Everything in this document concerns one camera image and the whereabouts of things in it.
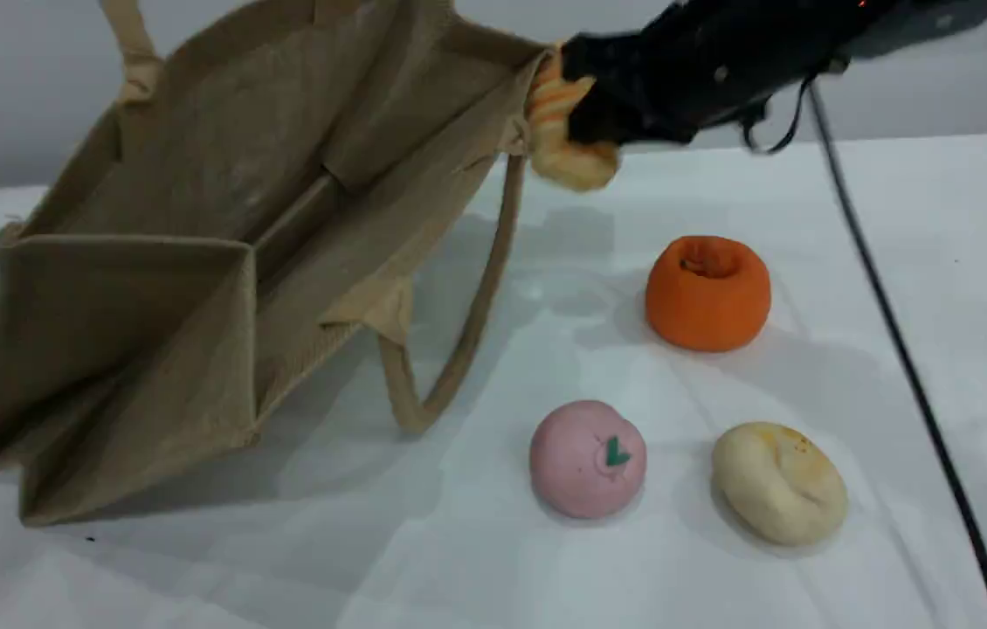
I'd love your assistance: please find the pale egg yolk pastry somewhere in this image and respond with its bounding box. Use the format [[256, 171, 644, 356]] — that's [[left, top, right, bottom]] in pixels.
[[710, 422, 849, 550]]

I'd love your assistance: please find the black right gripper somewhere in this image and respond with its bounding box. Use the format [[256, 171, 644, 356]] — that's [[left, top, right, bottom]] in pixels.
[[559, 0, 861, 145]]

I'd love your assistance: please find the pink peach bun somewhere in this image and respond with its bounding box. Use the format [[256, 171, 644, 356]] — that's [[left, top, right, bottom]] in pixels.
[[528, 400, 647, 522]]

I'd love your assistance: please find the striped long bread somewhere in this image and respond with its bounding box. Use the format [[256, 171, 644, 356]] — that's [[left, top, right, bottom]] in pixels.
[[527, 48, 621, 193]]

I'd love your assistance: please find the brown jute tote bag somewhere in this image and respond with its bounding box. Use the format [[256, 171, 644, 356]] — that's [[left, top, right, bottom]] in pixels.
[[0, 0, 551, 529]]

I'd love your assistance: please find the orange pear-shaped toy fruit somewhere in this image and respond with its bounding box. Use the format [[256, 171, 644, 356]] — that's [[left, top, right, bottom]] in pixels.
[[645, 234, 772, 354]]

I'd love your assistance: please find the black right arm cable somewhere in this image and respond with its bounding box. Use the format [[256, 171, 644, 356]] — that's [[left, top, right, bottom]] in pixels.
[[808, 74, 987, 629]]

